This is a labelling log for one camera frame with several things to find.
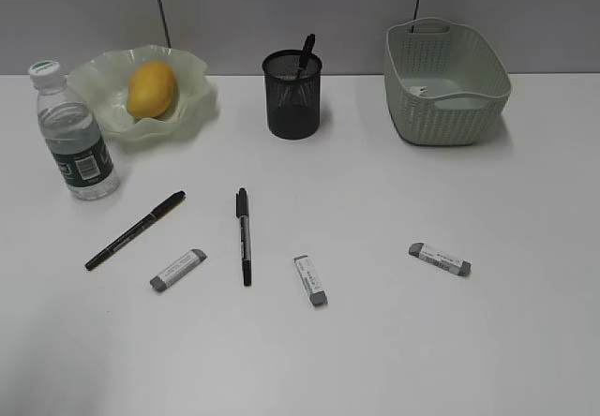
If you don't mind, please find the black blue marker pen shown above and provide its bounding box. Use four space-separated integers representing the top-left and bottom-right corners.
294 34 316 82

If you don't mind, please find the waste paper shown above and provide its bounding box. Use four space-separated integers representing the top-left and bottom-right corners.
410 86 431 98

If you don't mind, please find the yellow mango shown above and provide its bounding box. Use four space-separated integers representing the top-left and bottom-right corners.
127 61 176 119

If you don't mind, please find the clear water bottle green label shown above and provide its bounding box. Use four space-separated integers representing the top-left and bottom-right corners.
28 60 120 201

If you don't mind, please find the grey white eraser centre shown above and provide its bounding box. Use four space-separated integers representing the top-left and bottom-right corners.
293 255 328 307

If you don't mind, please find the grey white eraser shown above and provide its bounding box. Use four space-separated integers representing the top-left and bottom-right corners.
293 255 328 307
408 243 472 277
150 248 207 293

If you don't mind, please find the black mesh pen holder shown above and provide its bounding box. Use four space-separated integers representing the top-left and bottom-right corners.
262 50 323 140

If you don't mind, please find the grey white eraser right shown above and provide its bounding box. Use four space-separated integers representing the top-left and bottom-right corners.
408 243 472 277

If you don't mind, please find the grey white eraser left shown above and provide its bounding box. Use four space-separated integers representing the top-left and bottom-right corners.
150 248 207 293

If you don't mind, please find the pale green woven plastic basket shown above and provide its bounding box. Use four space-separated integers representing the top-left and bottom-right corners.
383 17 512 146

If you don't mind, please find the pale green wavy glass plate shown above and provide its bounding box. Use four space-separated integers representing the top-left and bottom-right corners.
67 45 218 143

